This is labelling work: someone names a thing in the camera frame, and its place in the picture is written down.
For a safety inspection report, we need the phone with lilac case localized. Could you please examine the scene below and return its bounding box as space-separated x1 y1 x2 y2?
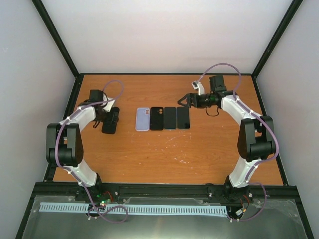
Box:
176 107 190 129

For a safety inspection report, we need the teal phone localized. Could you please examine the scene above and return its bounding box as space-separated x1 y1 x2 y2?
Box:
163 107 176 130

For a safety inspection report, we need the lilac phone case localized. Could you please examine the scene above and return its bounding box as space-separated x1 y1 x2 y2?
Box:
135 108 150 131

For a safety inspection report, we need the black phone case with ring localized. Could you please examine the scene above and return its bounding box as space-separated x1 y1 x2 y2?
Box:
150 107 163 130

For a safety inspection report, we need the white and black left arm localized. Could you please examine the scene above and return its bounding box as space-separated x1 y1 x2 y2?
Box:
46 90 119 201

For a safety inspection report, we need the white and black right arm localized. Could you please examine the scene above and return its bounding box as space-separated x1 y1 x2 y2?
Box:
177 75 278 202

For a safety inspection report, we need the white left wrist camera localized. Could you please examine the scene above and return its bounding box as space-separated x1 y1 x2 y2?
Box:
101 95 115 112

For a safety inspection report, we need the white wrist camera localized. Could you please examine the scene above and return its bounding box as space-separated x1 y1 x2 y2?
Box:
101 95 115 112
191 81 205 95

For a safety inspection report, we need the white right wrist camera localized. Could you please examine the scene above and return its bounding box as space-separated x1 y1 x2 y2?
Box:
191 81 205 95

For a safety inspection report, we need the black frame rail base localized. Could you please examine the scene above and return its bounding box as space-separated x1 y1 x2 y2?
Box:
32 181 300 207

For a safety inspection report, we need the light blue cable duct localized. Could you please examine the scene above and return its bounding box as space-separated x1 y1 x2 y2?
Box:
38 202 227 217

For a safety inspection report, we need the black left frame post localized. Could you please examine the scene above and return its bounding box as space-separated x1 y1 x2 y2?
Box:
32 0 80 78

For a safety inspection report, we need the black frame post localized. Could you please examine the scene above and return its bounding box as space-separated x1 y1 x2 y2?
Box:
251 0 303 81
32 0 80 78

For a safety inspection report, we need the black right frame post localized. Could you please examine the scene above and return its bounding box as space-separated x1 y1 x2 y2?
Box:
251 0 303 81

